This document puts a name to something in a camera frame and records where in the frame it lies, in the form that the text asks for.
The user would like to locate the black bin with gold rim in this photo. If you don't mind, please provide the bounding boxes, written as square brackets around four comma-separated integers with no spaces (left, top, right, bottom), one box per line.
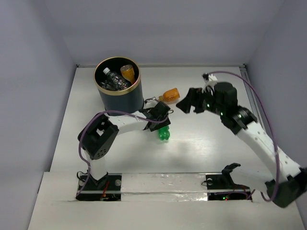
[94,57,144,113]

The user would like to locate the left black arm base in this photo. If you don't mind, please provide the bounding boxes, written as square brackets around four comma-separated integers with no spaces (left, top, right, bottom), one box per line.
[76,171,122,201]

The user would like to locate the green plastic soda bottle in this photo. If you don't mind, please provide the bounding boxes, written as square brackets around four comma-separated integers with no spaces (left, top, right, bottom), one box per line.
[158,126,170,141]

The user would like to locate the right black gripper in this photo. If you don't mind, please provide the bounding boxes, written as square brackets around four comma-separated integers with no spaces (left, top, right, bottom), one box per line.
[177,85,224,115]

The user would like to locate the aluminium rail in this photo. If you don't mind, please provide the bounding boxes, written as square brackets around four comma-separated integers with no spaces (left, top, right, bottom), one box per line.
[239,65,263,127]

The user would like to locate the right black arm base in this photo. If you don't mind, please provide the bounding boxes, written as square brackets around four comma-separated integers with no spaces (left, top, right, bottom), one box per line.
[201,163,253,201]

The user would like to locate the clear bottle white cap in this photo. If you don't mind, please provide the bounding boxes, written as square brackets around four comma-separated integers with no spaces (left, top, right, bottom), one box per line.
[101,68,131,91]

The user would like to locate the tall orange bottle blue label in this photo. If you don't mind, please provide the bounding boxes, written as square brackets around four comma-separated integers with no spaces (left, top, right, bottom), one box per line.
[120,65,135,85]

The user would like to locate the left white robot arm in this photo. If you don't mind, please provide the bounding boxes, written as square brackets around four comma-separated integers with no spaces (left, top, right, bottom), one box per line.
[78,102,172,189]

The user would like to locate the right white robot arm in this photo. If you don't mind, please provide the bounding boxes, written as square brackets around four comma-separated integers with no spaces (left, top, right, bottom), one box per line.
[176,73,307,208]

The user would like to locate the small orange juice bottle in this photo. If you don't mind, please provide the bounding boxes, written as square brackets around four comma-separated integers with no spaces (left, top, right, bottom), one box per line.
[158,88,180,102]

